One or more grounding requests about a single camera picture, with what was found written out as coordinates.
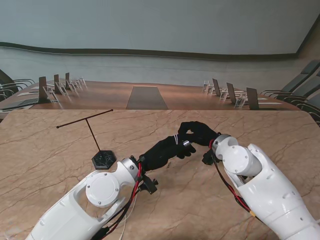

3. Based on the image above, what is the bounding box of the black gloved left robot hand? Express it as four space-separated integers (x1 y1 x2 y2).
139 133 197 172

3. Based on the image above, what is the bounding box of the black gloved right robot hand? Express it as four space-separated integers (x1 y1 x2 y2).
177 121 222 148

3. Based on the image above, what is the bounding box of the black T rack marble base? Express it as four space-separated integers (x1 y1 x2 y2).
56 108 117 170

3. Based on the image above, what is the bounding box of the brown conference table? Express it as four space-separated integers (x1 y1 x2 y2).
0 79 302 111

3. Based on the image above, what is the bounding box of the grey office chair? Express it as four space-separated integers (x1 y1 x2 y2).
282 71 320 106
261 59 320 99
297 92 320 126

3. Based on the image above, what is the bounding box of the dark office chair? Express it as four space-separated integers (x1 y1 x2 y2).
0 68 36 94

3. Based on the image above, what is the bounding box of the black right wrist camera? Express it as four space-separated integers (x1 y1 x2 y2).
202 149 216 166

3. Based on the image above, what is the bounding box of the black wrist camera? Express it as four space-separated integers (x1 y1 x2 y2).
139 174 159 195
202 149 216 166

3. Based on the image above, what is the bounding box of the red black left arm cable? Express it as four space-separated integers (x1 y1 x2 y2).
92 161 147 240

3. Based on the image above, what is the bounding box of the red black arm cable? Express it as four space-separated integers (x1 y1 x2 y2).
208 139 257 219
92 161 147 240

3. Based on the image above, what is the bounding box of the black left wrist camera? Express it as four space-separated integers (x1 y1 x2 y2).
139 174 159 195

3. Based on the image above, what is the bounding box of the red black right arm cable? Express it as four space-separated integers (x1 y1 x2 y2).
208 139 257 219

